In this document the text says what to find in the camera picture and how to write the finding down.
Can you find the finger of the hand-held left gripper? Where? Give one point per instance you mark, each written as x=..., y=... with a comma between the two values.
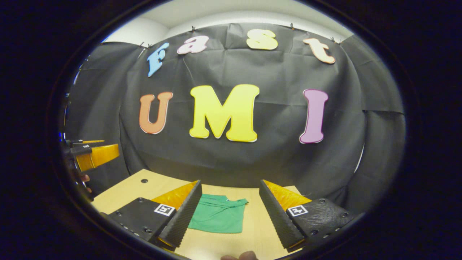
x=101, y=155
x=85, y=142

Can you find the green T-shirt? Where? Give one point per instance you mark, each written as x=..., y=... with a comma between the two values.
x=216, y=216

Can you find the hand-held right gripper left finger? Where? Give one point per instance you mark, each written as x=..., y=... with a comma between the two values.
x=184, y=216

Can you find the black backdrop cloth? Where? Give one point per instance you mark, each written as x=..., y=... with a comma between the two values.
x=270, y=72

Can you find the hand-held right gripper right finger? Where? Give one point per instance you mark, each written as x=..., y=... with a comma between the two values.
x=279, y=216

